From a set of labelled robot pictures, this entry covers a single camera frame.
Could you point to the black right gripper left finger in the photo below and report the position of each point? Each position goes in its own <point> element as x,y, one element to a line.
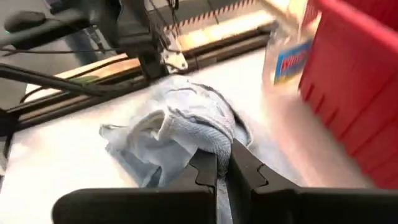
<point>130,207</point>

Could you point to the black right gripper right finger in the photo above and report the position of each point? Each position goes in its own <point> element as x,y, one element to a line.
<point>311,207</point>

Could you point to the light blue denim jeans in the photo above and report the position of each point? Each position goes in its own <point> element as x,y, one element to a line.
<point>186,124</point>

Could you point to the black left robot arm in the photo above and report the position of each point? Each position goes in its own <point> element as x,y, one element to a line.
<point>133,28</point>

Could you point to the red plastic laundry bin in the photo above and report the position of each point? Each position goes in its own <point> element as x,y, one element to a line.
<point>357,77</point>

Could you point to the clear spray bottle red trigger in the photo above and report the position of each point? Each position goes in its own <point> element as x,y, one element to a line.
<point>289,59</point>

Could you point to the person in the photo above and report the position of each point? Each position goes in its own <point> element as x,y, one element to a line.
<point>82,46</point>

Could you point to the plywood table base board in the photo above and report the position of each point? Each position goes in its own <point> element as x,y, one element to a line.
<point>224,29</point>

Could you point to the black floor mat striped edge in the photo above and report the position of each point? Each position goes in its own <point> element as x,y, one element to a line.
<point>199,7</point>

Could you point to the silver corner bracket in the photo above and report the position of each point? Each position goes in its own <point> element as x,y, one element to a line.
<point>175,59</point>

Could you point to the black aluminium table frame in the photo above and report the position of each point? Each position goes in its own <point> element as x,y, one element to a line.
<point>233,51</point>

